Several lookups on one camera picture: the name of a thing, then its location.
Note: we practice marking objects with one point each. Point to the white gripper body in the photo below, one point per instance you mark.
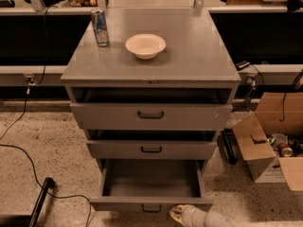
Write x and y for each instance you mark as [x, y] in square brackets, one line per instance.
[189, 215]

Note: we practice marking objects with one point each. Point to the open cardboard box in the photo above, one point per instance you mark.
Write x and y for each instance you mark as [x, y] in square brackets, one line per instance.
[275, 113]

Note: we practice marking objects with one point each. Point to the blue silver drink can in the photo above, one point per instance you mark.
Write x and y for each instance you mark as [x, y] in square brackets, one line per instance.
[100, 27]

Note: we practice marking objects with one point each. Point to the small black device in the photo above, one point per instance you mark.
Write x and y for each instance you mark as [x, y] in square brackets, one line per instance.
[242, 64]

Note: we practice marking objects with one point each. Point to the grey drawer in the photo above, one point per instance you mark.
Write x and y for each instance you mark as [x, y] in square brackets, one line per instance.
[150, 117]
[139, 149]
[151, 186]

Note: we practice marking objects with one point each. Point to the red can in box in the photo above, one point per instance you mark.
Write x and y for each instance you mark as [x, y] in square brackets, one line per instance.
[285, 150]

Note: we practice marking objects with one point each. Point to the black metal floor stand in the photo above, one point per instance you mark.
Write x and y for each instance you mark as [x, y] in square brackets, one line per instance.
[22, 220]

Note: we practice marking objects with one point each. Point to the grey metal drawer cabinet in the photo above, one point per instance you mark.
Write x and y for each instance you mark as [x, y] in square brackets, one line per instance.
[194, 68]

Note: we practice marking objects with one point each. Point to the grey middle drawer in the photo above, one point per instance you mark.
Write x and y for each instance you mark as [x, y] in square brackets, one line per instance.
[139, 149]

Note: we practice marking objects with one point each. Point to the grey bottom drawer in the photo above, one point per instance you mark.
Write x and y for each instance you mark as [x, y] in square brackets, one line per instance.
[151, 186]

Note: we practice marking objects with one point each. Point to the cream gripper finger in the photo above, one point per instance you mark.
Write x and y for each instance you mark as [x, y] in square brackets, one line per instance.
[176, 212]

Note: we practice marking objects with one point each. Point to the grey top drawer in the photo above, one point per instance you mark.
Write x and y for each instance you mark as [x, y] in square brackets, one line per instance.
[150, 117]

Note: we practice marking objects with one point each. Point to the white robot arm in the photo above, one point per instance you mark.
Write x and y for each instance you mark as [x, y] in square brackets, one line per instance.
[214, 219]

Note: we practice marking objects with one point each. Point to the white bowl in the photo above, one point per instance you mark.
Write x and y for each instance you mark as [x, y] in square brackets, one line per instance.
[145, 46]

